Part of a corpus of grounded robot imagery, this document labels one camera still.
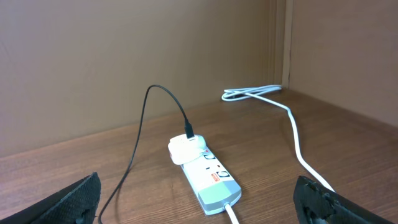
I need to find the white power strip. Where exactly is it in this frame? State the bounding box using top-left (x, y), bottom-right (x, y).
top-left (181, 149), bottom-right (242, 215)

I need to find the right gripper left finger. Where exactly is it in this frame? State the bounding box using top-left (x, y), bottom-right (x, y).
top-left (1, 172), bottom-right (101, 224)

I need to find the white charger plug adapter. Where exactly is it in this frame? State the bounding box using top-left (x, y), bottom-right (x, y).
top-left (168, 134), bottom-right (208, 165)

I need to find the black USB charger cable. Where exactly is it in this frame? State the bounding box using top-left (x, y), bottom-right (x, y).
top-left (98, 84), bottom-right (196, 224)

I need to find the white power strip cord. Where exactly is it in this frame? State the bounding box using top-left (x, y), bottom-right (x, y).
top-left (221, 84), bottom-right (336, 224)

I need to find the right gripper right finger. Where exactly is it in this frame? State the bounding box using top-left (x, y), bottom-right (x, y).
top-left (293, 176), bottom-right (393, 224)

